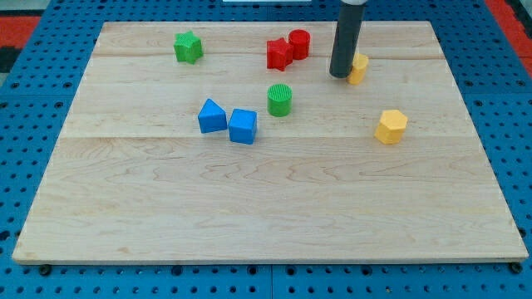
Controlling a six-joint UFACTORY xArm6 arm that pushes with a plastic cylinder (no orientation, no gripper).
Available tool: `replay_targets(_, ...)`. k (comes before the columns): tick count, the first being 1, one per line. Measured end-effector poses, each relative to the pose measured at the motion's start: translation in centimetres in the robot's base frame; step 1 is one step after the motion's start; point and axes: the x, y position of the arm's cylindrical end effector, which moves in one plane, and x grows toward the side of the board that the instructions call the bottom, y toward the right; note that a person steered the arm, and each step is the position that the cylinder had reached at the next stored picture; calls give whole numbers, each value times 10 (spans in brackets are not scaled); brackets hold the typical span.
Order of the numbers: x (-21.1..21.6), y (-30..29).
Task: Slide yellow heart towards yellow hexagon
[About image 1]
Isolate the yellow heart block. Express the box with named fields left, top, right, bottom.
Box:
left=347, top=53, right=369, bottom=85

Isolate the yellow hexagon block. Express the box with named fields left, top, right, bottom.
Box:
left=374, top=110, right=408, bottom=145

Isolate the light wooden board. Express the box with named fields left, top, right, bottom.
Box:
left=12, top=22, right=529, bottom=265

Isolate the blue cube block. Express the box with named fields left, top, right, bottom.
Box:
left=228, top=109, right=257, bottom=145

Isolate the green cylinder block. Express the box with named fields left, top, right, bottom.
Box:
left=267, top=84, right=293, bottom=117

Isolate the blue triangle block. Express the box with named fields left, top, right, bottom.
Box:
left=198, top=99, right=228, bottom=134

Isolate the red star block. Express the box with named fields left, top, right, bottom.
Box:
left=266, top=37, right=293, bottom=71

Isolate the red cylinder block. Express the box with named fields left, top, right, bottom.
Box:
left=288, top=29, right=311, bottom=60

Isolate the green star block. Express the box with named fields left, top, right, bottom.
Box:
left=174, top=31, right=204, bottom=64

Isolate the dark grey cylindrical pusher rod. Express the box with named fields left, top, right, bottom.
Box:
left=329, top=0, right=367, bottom=78

